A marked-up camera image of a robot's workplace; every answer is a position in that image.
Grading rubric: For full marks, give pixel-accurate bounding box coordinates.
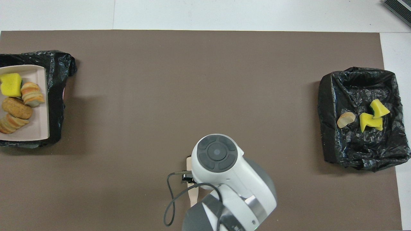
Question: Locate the brown table mat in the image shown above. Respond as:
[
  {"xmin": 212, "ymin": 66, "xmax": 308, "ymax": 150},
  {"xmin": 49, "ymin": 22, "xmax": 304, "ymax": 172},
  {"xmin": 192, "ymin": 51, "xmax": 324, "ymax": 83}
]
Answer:
[{"xmin": 0, "ymin": 30, "xmax": 402, "ymax": 231}]

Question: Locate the small brown bread roll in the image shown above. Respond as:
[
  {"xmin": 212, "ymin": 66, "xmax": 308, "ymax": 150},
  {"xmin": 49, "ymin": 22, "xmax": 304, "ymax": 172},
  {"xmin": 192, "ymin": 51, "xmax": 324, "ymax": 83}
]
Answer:
[{"xmin": 2, "ymin": 97, "xmax": 34, "ymax": 120}]

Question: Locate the dark grey ribbed object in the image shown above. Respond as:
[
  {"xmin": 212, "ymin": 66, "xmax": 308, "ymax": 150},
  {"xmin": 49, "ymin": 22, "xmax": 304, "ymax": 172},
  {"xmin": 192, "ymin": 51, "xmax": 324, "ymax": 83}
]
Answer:
[{"xmin": 383, "ymin": 0, "xmax": 411, "ymax": 28}]

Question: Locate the black bag lined bin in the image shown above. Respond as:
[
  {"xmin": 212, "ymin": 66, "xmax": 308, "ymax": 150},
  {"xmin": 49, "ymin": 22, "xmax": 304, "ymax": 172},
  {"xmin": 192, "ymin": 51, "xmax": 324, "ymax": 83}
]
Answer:
[
  {"xmin": 0, "ymin": 50, "xmax": 77, "ymax": 149},
  {"xmin": 318, "ymin": 66, "xmax": 411, "ymax": 173}
]

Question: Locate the striped croissant piece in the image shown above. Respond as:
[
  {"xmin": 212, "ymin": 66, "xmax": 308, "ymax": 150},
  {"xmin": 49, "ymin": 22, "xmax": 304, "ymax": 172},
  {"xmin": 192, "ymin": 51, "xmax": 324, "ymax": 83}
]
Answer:
[
  {"xmin": 337, "ymin": 112, "xmax": 356, "ymax": 129},
  {"xmin": 21, "ymin": 81, "xmax": 46, "ymax": 108},
  {"xmin": 0, "ymin": 113, "xmax": 30, "ymax": 134}
]

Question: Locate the green and yellow sponge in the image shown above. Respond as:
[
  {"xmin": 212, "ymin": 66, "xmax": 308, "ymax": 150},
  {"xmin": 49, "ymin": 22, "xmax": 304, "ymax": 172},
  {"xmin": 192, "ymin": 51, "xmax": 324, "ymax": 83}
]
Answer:
[{"xmin": 359, "ymin": 112, "xmax": 383, "ymax": 133}]

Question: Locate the yellow sponge chunk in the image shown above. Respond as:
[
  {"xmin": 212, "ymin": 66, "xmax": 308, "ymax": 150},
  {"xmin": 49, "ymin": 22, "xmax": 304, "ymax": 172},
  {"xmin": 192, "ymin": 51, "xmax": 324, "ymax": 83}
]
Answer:
[{"xmin": 0, "ymin": 73, "xmax": 23, "ymax": 98}]

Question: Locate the beige scraper handle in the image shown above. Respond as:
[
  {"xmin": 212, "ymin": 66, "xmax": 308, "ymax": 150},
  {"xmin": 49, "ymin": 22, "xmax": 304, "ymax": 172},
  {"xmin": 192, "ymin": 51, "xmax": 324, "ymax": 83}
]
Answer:
[{"xmin": 186, "ymin": 155, "xmax": 201, "ymax": 208}]

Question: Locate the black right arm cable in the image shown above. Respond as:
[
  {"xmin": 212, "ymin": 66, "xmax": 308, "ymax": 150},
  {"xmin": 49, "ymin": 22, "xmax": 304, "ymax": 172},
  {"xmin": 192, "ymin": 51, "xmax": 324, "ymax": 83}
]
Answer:
[{"xmin": 163, "ymin": 171, "xmax": 223, "ymax": 227}]

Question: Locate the plain yellow sponge piece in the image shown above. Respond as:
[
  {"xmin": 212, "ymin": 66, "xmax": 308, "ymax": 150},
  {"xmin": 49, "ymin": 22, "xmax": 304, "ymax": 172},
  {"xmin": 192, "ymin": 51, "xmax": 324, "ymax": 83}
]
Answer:
[{"xmin": 370, "ymin": 99, "xmax": 390, "ymax": 118}]

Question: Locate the beige plastic dustpan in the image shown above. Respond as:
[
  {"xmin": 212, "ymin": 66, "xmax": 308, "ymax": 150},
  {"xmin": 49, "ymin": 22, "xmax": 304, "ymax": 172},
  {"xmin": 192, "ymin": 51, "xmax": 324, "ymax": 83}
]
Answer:
[{"xmin": 0, "ymin": 64, "xmax": 50, "ymax": 141}]

